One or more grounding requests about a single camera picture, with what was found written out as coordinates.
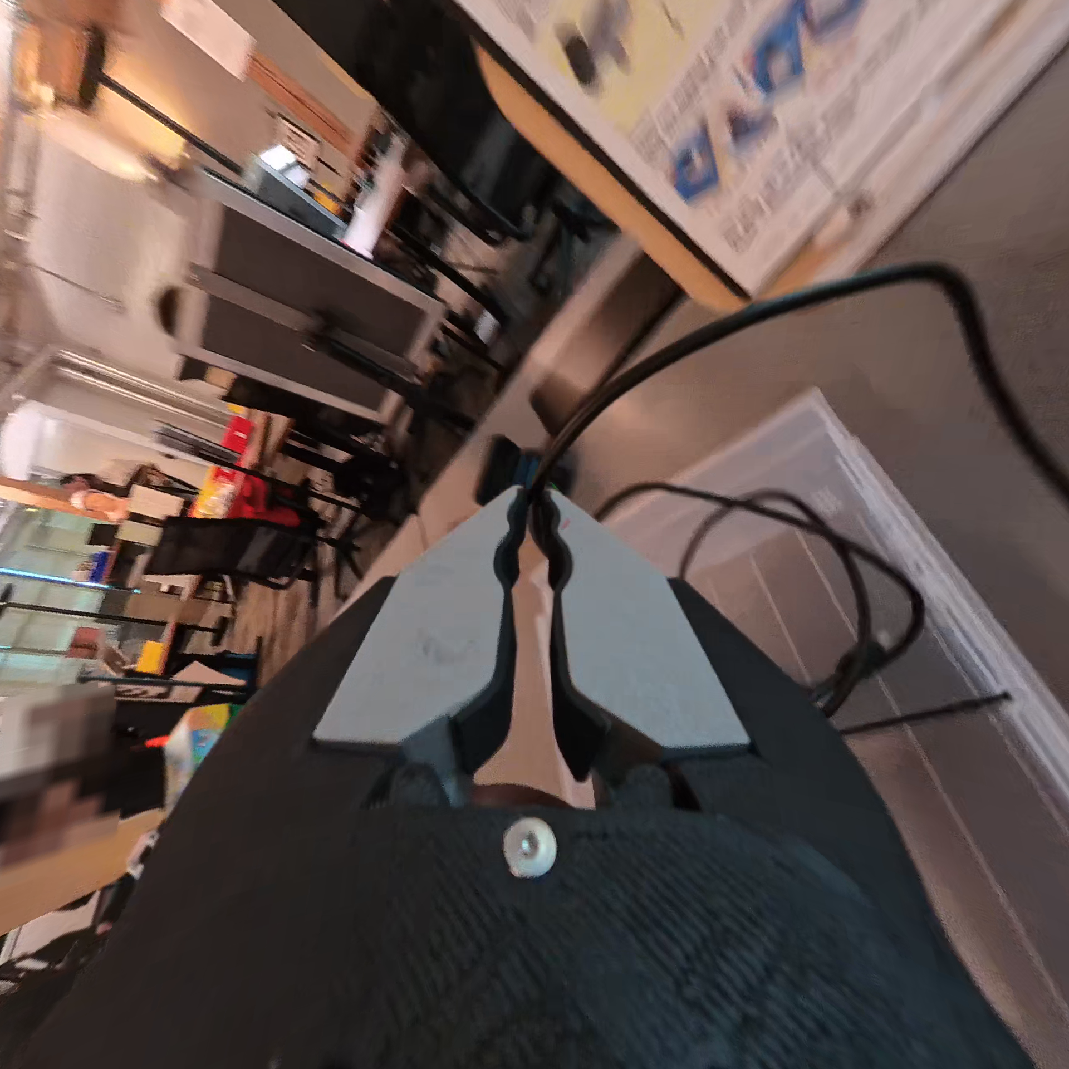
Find clear plastic bin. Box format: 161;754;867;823
601;388;1069;1069

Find instruction sheet board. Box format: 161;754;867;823
455;0;1069;314

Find coiled black cable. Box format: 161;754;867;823
595;483;926;718

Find black power station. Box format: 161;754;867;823
480;436;577;506

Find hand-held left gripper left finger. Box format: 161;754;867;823
311;487;521;803

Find black floor lamp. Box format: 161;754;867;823
71;29;247;176

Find black USB cable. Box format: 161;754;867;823
530;261;1069;512

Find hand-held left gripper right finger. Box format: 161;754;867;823
538;491;753;788

